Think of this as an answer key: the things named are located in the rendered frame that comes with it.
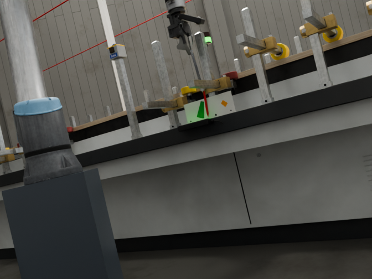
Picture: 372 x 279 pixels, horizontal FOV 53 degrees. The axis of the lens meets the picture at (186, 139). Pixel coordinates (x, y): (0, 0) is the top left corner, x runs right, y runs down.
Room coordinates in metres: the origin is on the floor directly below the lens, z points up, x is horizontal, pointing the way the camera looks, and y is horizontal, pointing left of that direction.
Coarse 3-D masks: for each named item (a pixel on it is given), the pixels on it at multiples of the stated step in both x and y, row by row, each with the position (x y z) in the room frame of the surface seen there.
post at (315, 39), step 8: (304, 0) 1.48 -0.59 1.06; (304, 8) 1.48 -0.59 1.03; (312, 8) 1.48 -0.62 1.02; (312, 40) 1.48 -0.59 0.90; (320, 40) 1.48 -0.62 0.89; (312, 48) 1.48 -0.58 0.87; (320, 48) 1.47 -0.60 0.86; (320, 56) 1.47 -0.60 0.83; (320, 64) 1.48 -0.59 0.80; (320, 72) 1.48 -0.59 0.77; (328, 72) 1.49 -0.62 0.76; (320, 80) 1.48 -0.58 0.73; (328, 80) 1.47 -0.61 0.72
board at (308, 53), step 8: (368, 32) 1.56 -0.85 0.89; (344, 40) 1.61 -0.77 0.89; (352, 40) 1.59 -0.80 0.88; (328, 48) 1.64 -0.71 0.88; (288, 56) 1.74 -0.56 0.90; (296, 56) 1.72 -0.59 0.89; (304, 56) 1.70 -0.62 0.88; (272, 64) 1.78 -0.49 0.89; (280, 64) 1.76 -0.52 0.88; (248, 72) 1.85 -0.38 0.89; (176, 96) 2.08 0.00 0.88; (120, 112) 2.30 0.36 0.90; (96, 120) 2.42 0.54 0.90; (104, 120) 2.38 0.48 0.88; (80, 128) 2.50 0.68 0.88
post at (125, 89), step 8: (120, 64) 2.00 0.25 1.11; (120, 72) 2.00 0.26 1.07; (120, 80) 2.01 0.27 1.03; (128, 88) 2.02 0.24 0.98; (128, 96) 2.00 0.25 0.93; (128, 104) 2.00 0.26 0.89; (128, 112) 2.01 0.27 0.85; (128, 120) 2.01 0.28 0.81; (136, 120) 2.02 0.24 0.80; (136, 128) 2.00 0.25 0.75; (136, 136) 1.99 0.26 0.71
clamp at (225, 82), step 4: (224, 76) 1.69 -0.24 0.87; (216, 80) 1.71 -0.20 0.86; (220, 80) 1.70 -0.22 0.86; (224, 80) 1.69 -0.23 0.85; (228, 80) 1.71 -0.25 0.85; (220, 84) 1.70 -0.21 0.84; (224, 84) 1.69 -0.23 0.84; (228, 84) 1.70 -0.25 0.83; (216, 88) 1.71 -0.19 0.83; (220, 88) 1.70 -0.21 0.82; (224, 88) 1.71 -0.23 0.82; (208, 92) 1.74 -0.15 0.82
